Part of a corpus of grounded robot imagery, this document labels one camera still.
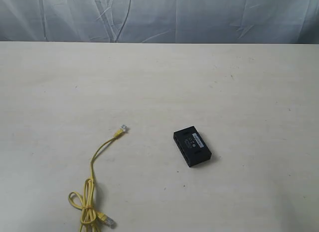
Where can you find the black network switch box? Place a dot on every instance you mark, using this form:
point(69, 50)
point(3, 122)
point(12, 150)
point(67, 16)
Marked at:
point(192, 146)

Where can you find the white backdrop curtain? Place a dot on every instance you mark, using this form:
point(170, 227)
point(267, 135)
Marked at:
point(161, 21)

